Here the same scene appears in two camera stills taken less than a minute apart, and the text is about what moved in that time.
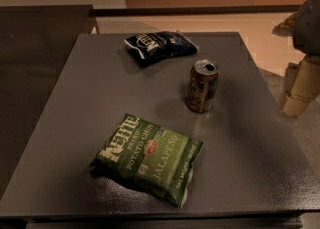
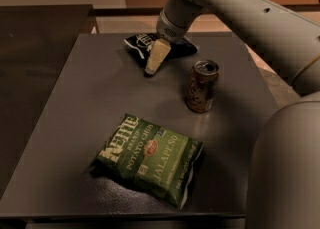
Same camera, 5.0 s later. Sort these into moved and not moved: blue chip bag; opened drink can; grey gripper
Moved: grey gripper
Not moved: blue chip bag; opened drink can
